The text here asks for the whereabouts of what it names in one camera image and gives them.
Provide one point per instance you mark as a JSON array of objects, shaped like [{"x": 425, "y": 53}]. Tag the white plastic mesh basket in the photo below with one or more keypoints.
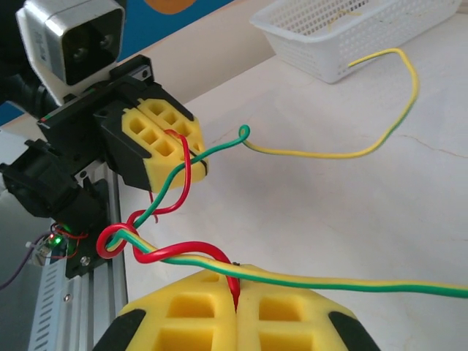
[{"x": 311, "y": 47}]

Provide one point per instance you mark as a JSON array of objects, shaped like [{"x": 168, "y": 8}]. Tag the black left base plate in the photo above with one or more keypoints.
[{"x": 75, "y": 270}]

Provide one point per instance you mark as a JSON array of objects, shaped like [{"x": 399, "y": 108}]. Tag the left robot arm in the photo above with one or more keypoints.
[{"x": 40, "y": 190}]

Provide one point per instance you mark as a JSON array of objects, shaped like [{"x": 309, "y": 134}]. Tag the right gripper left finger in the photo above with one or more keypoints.
[{"x": 183, "y": 329}]

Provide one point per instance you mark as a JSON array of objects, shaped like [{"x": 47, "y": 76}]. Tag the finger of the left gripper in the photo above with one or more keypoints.
[
  {"x": 135, "y": 157},
  {"x": 190, "y": 128}
]

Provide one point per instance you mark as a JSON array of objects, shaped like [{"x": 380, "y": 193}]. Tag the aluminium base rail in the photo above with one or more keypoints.
[{"x": 106, "y": 292}]

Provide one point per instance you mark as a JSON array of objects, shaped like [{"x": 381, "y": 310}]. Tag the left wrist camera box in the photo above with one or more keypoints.
[{"x": 69, "y": 40}]

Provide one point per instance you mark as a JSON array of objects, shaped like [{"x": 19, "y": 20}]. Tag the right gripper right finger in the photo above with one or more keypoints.
[{"x": 292, "y": 329}]

